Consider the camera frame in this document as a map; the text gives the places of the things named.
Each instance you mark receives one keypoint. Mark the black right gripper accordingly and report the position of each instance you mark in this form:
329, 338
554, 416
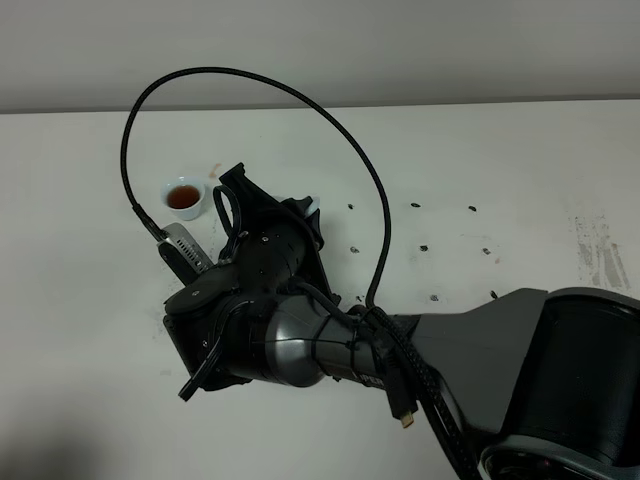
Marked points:
269, 240

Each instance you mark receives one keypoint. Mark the pale blue porcelain teapot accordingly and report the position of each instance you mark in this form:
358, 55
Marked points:
313, 206

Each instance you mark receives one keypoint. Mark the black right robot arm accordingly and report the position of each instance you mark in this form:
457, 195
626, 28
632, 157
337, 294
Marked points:
532, 385

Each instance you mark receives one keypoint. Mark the far pale blue teacup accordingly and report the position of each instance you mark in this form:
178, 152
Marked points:
184, 197

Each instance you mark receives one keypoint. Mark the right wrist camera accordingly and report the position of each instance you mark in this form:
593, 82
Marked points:
182, 254

